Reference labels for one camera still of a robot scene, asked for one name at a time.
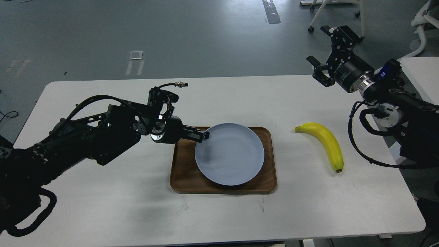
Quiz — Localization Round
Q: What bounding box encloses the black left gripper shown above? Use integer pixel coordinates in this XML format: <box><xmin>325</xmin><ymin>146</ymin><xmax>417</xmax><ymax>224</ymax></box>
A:
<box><xmin>150</xmin><ymin>116</ymin><xmax>210</xmax><ymax>144</ymax></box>

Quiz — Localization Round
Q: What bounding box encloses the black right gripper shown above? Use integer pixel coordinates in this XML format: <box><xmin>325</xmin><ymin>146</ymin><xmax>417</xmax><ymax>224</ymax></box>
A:
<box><xmin>306</xmin><ymin>25</ymin><xmax>375</xmax><ymax>93</ymax></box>

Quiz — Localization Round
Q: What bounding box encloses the light blue plate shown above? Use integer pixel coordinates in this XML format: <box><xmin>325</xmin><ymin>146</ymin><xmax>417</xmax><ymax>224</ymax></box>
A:
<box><xmin>194</xmin><ymin>122</ymin><xmax>265</xmax><ymax>186</ymax></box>

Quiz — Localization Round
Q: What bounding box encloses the yellow banana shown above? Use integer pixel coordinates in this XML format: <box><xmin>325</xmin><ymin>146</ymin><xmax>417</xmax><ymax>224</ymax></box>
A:
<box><xmin>294</xmin><ymin>122</ymin><xmax>344</xmax><ymax>174</ymax></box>

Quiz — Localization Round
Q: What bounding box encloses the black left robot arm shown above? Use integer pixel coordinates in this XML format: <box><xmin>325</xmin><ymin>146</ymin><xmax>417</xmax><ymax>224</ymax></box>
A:
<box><xmin>0</xmin><ymin>85</ymin><xmax>210</xmax><ymax>237</ymax></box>

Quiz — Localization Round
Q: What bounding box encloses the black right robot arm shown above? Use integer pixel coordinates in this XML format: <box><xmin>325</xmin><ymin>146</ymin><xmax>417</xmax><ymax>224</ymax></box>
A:
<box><xmin>306</xmin><ymin>25</ymin><xmax>438</xmax><ymax>169</ymax></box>

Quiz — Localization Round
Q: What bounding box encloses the white rolling chair base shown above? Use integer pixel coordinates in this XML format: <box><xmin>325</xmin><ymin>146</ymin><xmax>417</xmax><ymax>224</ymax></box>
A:
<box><xmin>299</xmin><ymin>0</ymin><xmax>366</xmax><ymax>37</ymax></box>

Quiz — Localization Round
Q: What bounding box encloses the brown wooden tray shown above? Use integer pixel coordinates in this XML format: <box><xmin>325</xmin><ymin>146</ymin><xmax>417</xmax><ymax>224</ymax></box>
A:
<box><xmin>170</xmin><ymin>127</ymin><xmax>277</xmax><ymax>195</ymax></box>

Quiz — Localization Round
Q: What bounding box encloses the grey floor tape strip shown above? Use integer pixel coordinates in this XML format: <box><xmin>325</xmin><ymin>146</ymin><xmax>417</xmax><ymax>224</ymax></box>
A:
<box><xmin>262</xmin><ymin>0</ymin><xmax>281</xmax><ymax>24</ymax></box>

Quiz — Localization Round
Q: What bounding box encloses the white side table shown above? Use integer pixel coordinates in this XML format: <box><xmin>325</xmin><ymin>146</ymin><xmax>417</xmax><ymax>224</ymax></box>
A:
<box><xmin>401</xmin><ymin>57</ymin><xmax>439</xmax><ymax>105</ymax></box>

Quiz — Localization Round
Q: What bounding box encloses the white office chair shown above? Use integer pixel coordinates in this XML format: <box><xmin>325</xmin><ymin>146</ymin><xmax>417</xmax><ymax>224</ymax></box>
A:
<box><xmin>397</xmin><ymin>0</ymin><xmax>439</xmax><ymax>62</ymax></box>

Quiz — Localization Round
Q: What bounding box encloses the black cable on floor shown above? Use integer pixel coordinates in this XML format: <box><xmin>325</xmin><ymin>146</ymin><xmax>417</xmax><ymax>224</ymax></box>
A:
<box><xmin>0</xmin><ymin>110</ymin><xmax>19</xmax><ymax>123</ymax></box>

